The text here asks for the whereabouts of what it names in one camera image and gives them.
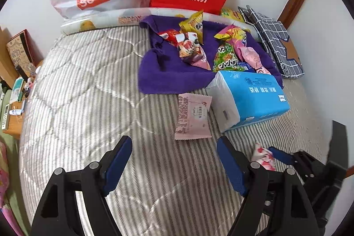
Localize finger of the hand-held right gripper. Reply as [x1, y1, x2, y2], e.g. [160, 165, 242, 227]
[268, 146, 325, 184]

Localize pale pink strawberry packet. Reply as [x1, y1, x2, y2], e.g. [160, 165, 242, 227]
[174, 94, 213, 140]

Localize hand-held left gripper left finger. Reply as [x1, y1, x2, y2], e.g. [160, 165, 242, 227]
[30, 135, 133, 236]

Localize pink printed bedding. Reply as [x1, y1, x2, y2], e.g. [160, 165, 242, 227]
[0, 142, 23, 236]

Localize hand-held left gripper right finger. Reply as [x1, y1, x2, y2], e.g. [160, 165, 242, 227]
[216, 136, 318, 236]

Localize wooden headboard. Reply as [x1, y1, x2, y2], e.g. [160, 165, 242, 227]
[0, 26, 17, 87]

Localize panda print snack packet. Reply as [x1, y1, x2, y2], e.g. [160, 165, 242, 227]
[177, 31, 200, 62]

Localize pink lollipop packet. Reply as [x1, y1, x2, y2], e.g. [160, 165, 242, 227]
[239, 46, 271, 75]

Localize patterned notebook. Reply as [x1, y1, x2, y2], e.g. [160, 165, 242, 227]
[6, 29, 36, 73]

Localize small pink white snack packet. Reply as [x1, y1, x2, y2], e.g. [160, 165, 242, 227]
[250, 142, 277, 171]

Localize wooden nightstand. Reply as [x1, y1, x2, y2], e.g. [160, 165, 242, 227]
[0, 65, 42, 140]

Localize green and white box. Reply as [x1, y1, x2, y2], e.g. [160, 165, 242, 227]
[12, 80, 25, 101]

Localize white remote control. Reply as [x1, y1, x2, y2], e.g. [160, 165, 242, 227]
[1, 103, 12, 130]

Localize wrapped roll with yellow print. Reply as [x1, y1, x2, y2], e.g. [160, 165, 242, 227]
[60, 7, 259, 36]

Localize yellow chips bag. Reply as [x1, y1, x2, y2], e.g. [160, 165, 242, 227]
[220, 8, 245, 22]

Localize purple towel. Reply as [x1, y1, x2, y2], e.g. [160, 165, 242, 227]
[138, 15, 284, 95]

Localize red snack packet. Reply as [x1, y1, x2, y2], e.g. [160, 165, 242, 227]
[158, 29, 184, 47]

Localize grey checked cloth bag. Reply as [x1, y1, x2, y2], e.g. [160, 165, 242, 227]
[238, 5, 305, 79]

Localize blue tissue pack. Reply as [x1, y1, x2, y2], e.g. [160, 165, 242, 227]
[205, 70, 291, 133]

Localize green snack packet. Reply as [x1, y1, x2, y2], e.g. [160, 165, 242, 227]
[212, 41, 245, 72]

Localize pink and yellow snack packet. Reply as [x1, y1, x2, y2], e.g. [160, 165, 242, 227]
[214, 24, 249, 62]

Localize yellow triangular snack packet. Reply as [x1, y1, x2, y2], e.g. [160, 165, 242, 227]
[178, 10, 204, 44]

